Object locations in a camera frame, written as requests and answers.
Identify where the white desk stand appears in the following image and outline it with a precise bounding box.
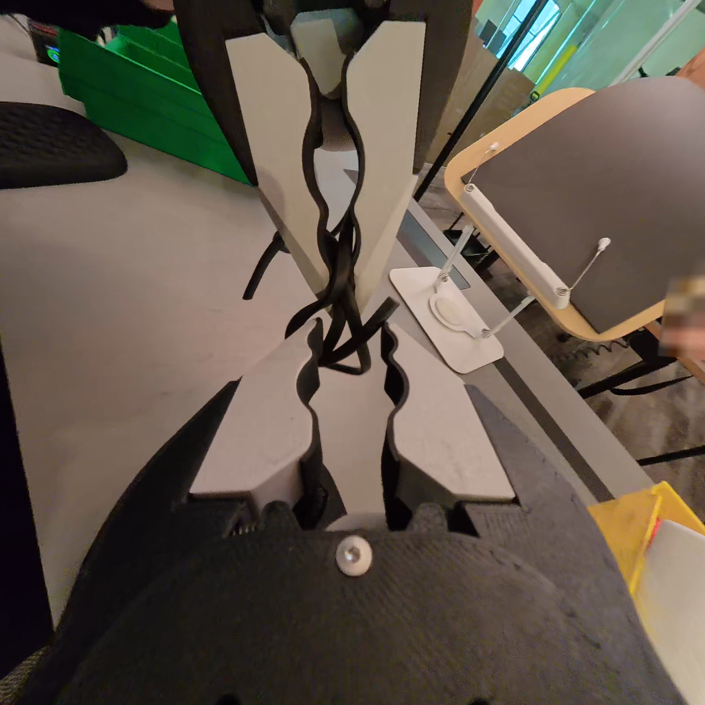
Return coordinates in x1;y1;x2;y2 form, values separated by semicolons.
388;223;538;374

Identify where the black coiled cord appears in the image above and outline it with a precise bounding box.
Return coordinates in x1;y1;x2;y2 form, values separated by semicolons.
573;339;629;359

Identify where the cardboard box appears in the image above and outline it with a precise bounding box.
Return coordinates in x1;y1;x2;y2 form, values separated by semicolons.
430;33;535;160

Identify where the black padded armrest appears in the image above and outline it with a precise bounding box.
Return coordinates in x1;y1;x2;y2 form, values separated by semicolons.
0;102;129;191

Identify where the green plastic bin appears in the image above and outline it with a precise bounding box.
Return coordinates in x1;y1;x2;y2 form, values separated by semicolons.
58;22;254;185

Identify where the yellow plastic bin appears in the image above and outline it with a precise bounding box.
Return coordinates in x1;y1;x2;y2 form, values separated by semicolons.
586;480;705;705

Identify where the white foam roll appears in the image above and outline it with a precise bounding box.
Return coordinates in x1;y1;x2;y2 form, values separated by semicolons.
639;518;705;705

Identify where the black pole with disc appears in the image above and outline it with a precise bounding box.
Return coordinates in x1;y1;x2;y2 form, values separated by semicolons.
413;0;552;202

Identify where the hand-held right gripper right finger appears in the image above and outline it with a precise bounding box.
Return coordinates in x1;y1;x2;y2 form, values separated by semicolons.
380;322;517;531

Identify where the person's left forearm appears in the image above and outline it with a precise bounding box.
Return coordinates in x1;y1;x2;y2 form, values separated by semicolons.
44;0;174;28

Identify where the black electronic device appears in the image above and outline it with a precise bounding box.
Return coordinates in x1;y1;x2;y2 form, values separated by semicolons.
28;19;61;67

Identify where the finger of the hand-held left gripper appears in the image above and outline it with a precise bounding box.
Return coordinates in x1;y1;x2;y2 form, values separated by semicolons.
225;32;339;301
343;20;429;310

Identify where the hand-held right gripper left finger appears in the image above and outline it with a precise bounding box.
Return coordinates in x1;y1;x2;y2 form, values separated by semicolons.
189;318;327;529

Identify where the black rubber cord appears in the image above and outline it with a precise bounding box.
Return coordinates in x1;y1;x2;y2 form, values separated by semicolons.
242;209;400;375

